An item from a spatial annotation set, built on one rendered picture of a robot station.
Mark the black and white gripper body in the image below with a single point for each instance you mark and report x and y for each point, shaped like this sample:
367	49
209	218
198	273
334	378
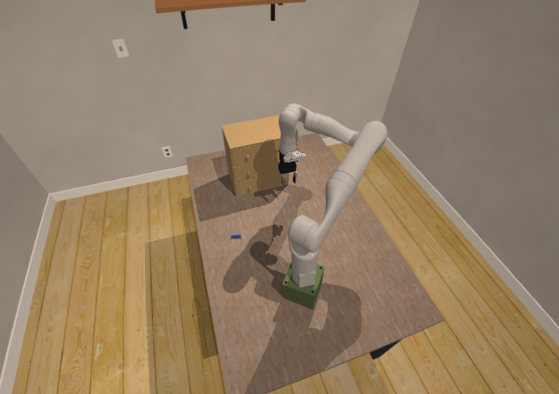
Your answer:
288	155

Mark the small brown wooden chest of drawers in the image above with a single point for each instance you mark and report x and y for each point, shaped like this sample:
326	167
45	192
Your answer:
247	133

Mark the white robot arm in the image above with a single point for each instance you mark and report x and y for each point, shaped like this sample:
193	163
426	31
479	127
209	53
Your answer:
340	186

